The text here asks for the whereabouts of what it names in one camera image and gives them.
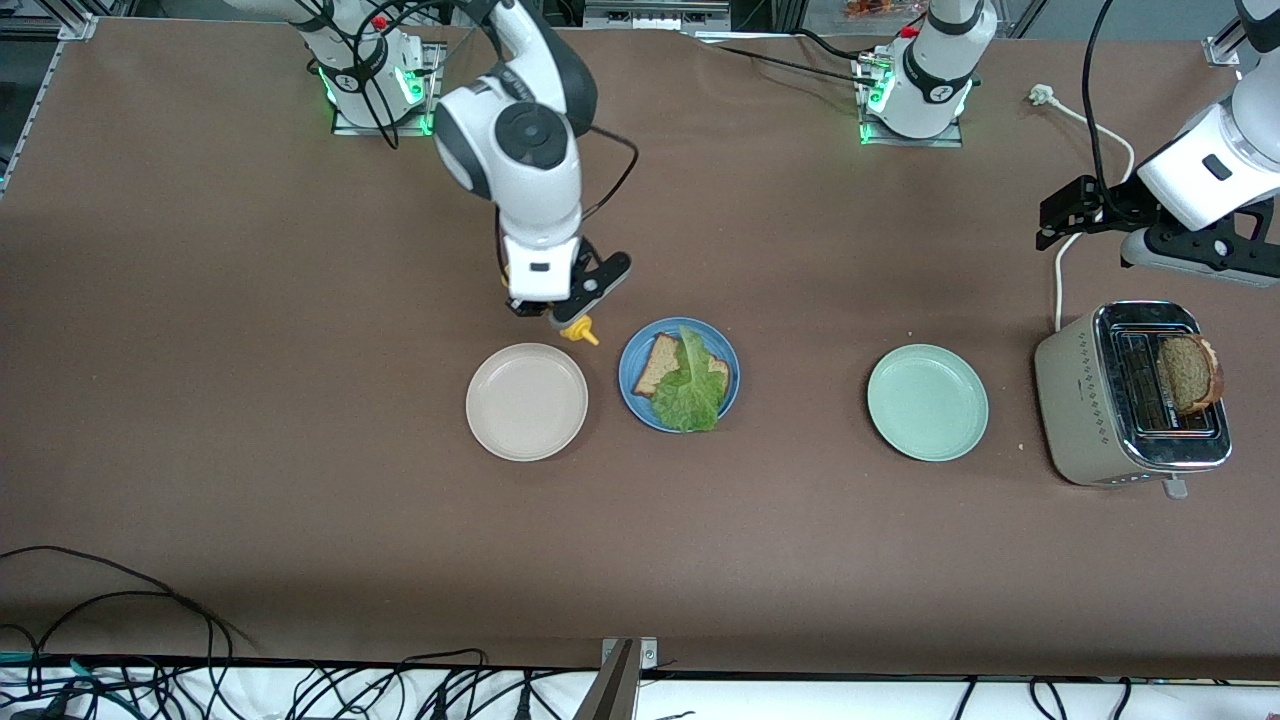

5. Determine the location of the yellow squeeze bottle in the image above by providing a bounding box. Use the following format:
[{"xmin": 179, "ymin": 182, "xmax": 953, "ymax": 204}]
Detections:
[{"xmin": 502, "ymin": 262, "xmax": 601, "ymax": 348}]

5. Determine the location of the blue round plate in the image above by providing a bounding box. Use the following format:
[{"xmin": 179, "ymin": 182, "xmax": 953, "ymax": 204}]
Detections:
[{"xmin": 618, "ymin": 317, "xmax": 742, "ymax": 434}]

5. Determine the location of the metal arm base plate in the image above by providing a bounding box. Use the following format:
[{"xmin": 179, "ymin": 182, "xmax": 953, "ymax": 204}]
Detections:
[
  {"xmin": 330, "ymin": 42, "xmax": 442, "ymax": 137},
  {"xmin": 858, "ymin": 55, "xmax": 966, "ymax": 148}
]

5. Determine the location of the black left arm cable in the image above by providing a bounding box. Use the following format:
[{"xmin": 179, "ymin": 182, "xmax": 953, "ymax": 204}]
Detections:
[{"xmin": 1078, "ymin": 0, "xmax": 1136, "ymax": 221}]

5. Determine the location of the brown bread slice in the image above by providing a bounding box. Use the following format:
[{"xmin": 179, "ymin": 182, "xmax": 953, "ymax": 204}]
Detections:
[
  {"xmin": 632, "ymin": 334, "xmax": 731, "ymax": 401},
  {"xmin": 1157, "ymin": 334, "xmax": 1226, "ymax": 417}
]

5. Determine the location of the teal cable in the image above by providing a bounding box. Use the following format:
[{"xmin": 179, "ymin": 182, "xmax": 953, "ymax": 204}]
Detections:
[{"xmin": 0, "ymin": 650, "xmax": 136, "ymax": 701}]

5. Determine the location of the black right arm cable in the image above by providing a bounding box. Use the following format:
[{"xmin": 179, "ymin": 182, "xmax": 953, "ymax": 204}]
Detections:
[{"xmin": 290, "ymin": 0, "xmax": 641, "ymax": 291}]

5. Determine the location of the white toaster power cable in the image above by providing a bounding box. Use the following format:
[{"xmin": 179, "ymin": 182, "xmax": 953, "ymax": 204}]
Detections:
[{"xmin": 1028, "ymin": 84, "xmax": 1136, "ymax": 333}]

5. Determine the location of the green lettuce leaf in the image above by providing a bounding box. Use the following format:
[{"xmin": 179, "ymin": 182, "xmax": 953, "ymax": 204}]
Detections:
[{"xmin": 650, "ymin": 325, "xmax": 725, "ymax": 434}]

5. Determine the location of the aluminium table frame rail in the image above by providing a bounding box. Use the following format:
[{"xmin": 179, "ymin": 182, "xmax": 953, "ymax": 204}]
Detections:
[{"xmin": 0, "ymin": 10, "xmax": 101, "ymax": 196}]

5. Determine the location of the black base supply cable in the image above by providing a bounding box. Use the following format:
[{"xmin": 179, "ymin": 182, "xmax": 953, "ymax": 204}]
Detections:
[{"xmin": 685, "ymin": 28, "xmax": 881, "ymax": 89}]

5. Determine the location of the beige round plate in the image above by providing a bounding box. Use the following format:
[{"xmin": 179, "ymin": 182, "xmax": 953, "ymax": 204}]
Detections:
[{"xmin": 465, "ymin": 343, "xmax": 590, "ymax": 463}]

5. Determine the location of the beige chrome toaster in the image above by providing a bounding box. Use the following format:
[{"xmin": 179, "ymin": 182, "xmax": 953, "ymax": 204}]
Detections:
[{"xmin": 1034, "ymin": 300, "xmax": 1233, "ymax": 500}]

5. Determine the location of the grey metal post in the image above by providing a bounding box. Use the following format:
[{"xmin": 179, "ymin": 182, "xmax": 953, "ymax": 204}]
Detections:
[{"xmin": 572, "ymin": 640, "xmax": 642, "ymax": 720}]

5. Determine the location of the grey metal box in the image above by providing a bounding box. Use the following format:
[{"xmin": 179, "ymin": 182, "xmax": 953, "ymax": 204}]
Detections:
[{"xmin": 583, "ymin": 0, "xmax": 733, "ymax": 31}]

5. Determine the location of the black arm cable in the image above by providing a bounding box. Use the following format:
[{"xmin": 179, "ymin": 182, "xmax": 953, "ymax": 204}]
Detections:
[
  {"xmin": 290, "ymin": 0, "xmax": 641, "ymax": 291},
  {"xmin": 1078, "ymin": 0, "xmax": 1136, "ymax": 221}
]

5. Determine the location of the long black loose cable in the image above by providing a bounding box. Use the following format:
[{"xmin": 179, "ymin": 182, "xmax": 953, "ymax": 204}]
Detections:
[
  {"xmin": 0, "ymin": 590, "xmax": 236, "ymax": 691},
  {"xmin": 0, "ymin": 545, "xmax": 256, "ymax": 651}
]

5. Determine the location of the green round plate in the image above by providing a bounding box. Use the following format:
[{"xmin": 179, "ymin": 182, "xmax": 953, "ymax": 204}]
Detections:
[{"xmin": 866, "ymin": 344, "xmax": 990, "ymax": 463}]

